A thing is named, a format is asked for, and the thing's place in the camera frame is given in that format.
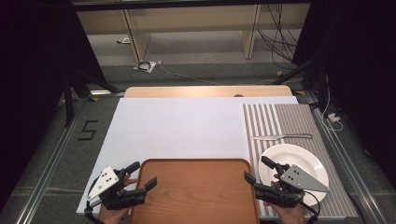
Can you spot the person's right hand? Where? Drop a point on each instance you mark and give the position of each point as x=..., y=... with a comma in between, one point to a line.
x=289, y=215

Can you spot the black metal stand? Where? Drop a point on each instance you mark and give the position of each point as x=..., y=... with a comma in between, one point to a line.
x=70, y=93
x=299, y=70

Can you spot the grey striped placemat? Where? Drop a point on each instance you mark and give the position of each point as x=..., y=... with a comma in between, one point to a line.
x=299, y=121

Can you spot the white round plate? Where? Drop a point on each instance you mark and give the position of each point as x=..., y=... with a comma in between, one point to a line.
x=289, y=155

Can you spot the black curtain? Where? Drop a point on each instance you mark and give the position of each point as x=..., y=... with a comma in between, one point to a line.
x=34, y=77
x=361, y=68

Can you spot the white board sheet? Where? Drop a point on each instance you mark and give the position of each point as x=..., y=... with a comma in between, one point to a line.
x=177, y=127

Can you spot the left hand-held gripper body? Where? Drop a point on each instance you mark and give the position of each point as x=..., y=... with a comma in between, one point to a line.
x=107, y=182

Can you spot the aluminium floor rail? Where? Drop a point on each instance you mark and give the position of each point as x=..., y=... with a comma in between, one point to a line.
x=348, y=168
x=46, y=174

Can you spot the person's left hand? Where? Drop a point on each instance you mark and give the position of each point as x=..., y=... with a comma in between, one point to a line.
x=113, y=216

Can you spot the white power adapter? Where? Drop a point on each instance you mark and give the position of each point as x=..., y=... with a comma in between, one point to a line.
x=333, y=117

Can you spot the small white floor object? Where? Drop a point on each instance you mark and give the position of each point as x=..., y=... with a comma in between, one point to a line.
x=124, y=40

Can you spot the light wooden shelf unit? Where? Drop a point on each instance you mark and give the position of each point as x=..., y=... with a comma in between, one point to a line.
x=193, y=18

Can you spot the light wooden table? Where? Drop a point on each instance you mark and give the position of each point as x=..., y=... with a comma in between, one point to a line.
x=186, y=91

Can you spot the clear plastic bag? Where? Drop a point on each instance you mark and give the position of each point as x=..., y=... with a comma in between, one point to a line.
x=144, y=66

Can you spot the brown wooden tray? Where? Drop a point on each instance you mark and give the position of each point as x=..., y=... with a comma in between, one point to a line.
x=196, y=193

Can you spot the silver table knife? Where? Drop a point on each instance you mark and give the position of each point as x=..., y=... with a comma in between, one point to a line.
x=280, y=137

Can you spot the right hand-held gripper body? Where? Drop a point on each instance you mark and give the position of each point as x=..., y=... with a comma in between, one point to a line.
x=295, y=180

